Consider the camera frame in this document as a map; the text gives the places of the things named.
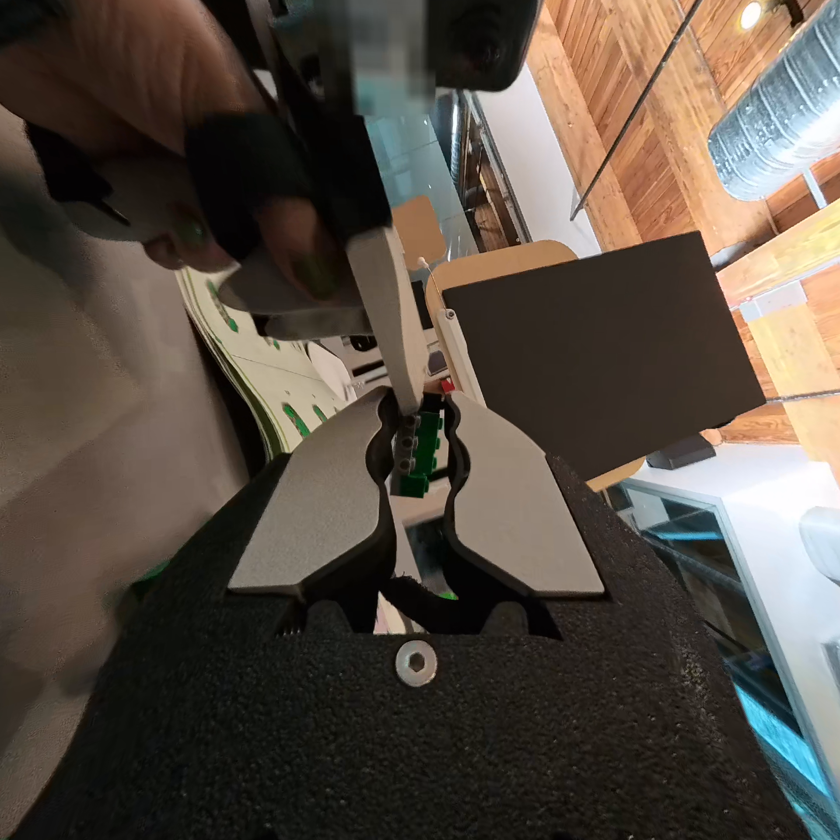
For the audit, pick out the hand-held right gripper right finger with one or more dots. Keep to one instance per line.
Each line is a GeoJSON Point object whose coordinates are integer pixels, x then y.
{"type": "Point", "coordinates": [525, 518]}

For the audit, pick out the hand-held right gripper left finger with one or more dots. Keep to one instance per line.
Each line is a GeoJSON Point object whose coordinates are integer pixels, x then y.
{"type": "Point", "coordinates": [308, 518]}

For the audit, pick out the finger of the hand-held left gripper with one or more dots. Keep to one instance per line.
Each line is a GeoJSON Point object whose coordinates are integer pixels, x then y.
{"type": "Point", "coordinates": [387, 308]}

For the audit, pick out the grey plate with green bricks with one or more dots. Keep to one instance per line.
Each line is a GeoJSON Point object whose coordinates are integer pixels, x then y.
{"type": "Point", "coordinates": [426, 433]}

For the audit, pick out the grey desk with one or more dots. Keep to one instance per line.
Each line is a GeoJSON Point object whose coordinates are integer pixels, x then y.
{"type": "Point", "coordinates": [98, 459]}

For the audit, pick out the person's left hand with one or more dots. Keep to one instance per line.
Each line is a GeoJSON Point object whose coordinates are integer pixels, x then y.
{"type": "Point", "coordinates": [131, 72]}

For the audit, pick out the white bar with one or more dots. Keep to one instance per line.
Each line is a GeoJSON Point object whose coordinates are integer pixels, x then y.
{"type": "Point", "coordinates": [459, 361]}

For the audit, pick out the instruction booklet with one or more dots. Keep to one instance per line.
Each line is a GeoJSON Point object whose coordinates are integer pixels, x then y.
{"type": "Point", "coordinates": [262, 367]}

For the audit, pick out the small black box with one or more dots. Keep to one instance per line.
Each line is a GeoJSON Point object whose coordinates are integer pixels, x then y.
{"type": "Point", "coordinates": [682, 453]}

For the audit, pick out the black board with wooden edge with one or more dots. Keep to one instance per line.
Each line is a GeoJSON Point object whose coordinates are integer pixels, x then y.
{"type": "Point", "coordinates": [590, 354]}

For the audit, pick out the white table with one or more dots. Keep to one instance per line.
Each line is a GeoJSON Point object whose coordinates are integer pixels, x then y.
{"type": "Point", "coordinates": [761, 485]}

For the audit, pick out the ceiling lamp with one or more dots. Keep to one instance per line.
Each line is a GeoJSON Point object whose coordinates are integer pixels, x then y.
{"type": "Point", "coordinates": [751, 14]}

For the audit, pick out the silver ventilation duct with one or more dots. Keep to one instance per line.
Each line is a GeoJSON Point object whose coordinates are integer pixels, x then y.
{"type": "Point", "coordinates": [774, 118]}

